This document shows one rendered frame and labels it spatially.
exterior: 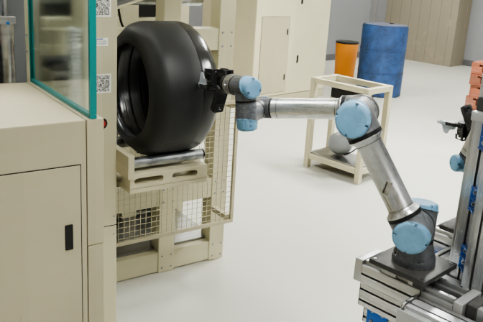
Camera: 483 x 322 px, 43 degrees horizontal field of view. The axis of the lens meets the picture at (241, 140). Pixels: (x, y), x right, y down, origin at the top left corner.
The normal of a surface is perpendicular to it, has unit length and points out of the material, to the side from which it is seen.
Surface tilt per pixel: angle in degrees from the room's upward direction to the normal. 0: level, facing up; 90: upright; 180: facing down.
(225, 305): 0
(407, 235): 97
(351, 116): 83
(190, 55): 52
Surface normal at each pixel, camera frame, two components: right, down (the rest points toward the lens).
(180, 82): 0.55, -0.03
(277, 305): 0.06, -0.96
